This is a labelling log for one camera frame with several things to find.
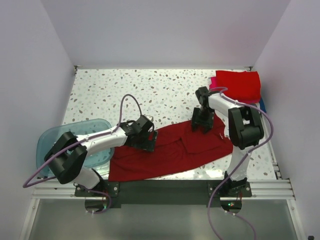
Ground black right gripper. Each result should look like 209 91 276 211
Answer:
190 107 213 134

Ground dark red t shirt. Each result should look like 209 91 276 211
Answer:
108 116 233 182

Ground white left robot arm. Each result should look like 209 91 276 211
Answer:
44 115 158 196

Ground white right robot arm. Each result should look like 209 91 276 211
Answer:
191 86 264 197

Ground pink folded shirt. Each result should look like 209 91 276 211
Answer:
209 76 261 104

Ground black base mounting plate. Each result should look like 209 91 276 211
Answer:
74 178 252 210

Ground bright red folded shirt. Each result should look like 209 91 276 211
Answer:
215 70 261 103

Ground translucent blue plastic bin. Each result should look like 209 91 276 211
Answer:
36 118 115 170

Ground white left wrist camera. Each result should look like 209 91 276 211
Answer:
146 115 154 123

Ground aluminium frame rail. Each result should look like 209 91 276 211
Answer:
32 159 297 201

